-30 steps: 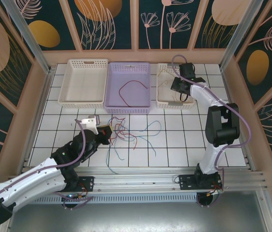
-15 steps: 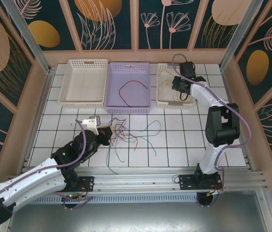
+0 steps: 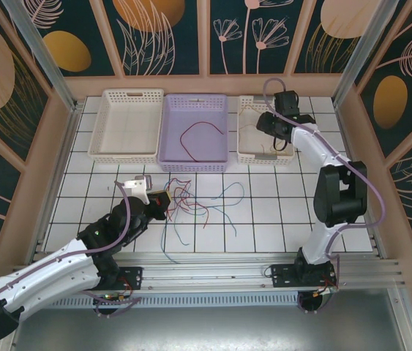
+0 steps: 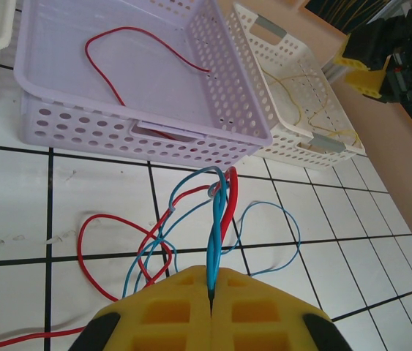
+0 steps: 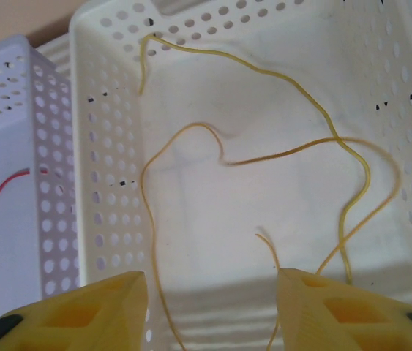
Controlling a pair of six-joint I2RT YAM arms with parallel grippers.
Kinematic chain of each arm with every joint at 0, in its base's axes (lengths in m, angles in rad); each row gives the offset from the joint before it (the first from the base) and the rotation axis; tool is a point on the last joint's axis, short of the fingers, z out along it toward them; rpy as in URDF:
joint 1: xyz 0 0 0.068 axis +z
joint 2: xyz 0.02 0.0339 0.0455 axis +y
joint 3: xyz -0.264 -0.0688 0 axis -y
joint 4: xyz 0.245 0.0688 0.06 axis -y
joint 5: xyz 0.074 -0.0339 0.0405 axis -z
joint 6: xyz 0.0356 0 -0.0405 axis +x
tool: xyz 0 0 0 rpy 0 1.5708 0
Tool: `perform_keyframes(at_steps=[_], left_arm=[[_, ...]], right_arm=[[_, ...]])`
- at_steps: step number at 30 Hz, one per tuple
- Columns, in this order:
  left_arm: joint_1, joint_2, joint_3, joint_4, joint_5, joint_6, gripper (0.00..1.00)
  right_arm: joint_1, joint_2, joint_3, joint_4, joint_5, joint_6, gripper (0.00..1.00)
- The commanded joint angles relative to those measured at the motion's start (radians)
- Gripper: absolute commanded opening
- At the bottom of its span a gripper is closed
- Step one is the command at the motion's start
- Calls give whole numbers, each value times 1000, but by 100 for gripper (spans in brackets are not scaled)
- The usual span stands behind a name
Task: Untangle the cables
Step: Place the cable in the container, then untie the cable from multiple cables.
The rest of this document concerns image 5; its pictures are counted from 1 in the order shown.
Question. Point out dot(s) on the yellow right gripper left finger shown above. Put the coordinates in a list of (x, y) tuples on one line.
[(81, 318)]

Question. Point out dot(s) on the purple perforated basket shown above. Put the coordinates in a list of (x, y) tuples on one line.
[(4, 219)]

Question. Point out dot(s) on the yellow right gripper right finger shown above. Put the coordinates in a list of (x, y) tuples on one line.
[(337, 314)]

